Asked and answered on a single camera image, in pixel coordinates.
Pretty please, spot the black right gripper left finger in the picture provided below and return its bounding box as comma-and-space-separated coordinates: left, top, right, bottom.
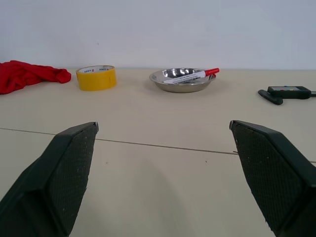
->
0, 121, 99, 237

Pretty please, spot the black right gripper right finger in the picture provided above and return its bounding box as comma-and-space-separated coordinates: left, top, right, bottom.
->
229, 120, 316, 237

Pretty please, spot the black digital thermometer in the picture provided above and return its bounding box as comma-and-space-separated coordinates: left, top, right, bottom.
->
258, 85, 316, 106

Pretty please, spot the yellow tape roll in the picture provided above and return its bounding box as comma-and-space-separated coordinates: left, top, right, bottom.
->
75, 65, 118, 92

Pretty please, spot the red cloth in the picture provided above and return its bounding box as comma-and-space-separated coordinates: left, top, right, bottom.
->
0, 60, 72, 95

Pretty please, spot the white marker with red cap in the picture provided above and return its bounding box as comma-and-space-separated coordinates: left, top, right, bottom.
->
165, 68, 220, 85

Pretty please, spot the steel bowl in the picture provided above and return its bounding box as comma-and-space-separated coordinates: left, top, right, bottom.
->
149, 68, 217, 94

